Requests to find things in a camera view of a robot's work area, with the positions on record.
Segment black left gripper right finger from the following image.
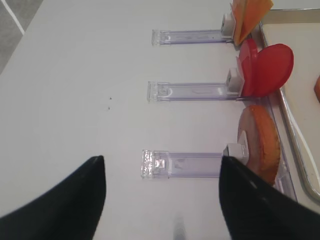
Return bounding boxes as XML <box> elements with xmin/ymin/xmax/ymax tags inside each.
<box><xmin>219</xmin><ymin>156</ymin><xmax>320</xmax><ymax>240</ymax></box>

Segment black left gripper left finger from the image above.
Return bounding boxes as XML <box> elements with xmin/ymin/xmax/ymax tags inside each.
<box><xmin>0</xmin><ymin>155</ymin><xmax>107</xmax><ymax>240</ymax></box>

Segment bread slice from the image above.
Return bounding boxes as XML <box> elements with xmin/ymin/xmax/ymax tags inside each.
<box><xmin>237</xmin><ymin>105</ymin><xmax>281</xmax><ymax>186</ymax></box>
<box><xmin>313</xmin><ymin>76</ymin><xmax>320</xmax><ymax>102</ymax></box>

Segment clear bread pusher track left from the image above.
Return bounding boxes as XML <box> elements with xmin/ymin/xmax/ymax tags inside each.
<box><xmin>141</xmin><ymin>143</ymin><xmax>250</xmax><ymax>179</ymax></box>

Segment clear tomato pusher track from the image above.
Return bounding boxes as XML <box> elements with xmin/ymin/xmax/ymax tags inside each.
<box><xmin>147</xmin><ymin>67</ymin><xmax>245</xmax><ymax>103</ymax></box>

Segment right tomato slice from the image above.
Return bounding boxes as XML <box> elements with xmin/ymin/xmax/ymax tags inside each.
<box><xmin>253</xmin><ymin>43</ymin><xmax>294</xmax><ymax>97</ymax></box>

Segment tomato slice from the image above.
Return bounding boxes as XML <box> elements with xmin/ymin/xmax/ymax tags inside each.
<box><xmin>253</xmin><ymin>43</ymin><xmax>294</xmax><ymax>97</ymax></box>
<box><xmin>238</xmin><ymin>38</ymin><xmax>258</xmax><ymax>97</ymax></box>

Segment left tomato slice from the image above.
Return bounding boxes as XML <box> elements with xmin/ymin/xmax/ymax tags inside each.
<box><xmin>238</xmin><ymin>38</ymin><xmax>258</xmax><ymax>97</ymax></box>

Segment clear cheese pusher track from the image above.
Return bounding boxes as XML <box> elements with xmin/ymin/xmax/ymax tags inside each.
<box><xmin>151</xmin><ymin>12</ymin><xmax>236</xmax><ymax>46</ymax></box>

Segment right cheese slice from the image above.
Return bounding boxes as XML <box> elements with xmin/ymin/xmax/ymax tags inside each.
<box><xmin>239</xmin><ymin>0</ymin><xmax>274</xmax><ymax>43</ymax></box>

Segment cheese slice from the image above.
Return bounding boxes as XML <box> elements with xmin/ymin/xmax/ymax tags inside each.
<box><xmin>231</xmin><ymin>0</ymin><xmax>247</xmax><ymax>46</ymax></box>
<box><xmin>239</xmin><ymin>0</ymin><xmax>274</xmax><ymax>43</ymax></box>

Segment left cheese slice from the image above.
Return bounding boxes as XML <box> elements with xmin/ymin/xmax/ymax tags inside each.
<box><xmin>231</xmin><ymin>0</ymin><xmax>247</xmax><ymax>46</ymax></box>

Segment white rectangular tray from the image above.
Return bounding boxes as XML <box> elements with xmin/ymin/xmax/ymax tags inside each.
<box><xmin>259</xmin><ymin>8</ymin><xmax>320</xmax><ymax>202</ymax></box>

